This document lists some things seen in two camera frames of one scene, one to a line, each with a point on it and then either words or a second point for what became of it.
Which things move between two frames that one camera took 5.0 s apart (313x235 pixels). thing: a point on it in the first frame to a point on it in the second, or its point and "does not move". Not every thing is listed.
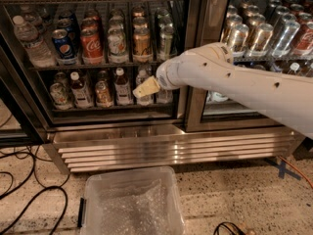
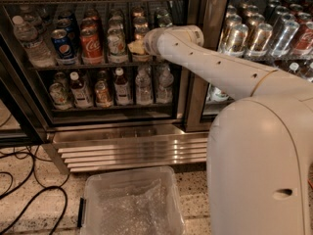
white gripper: [165, 76] to [149, 42]
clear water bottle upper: [37, 47] does not move
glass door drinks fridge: [71, 57] does not move
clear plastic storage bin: [143, 201] does not move
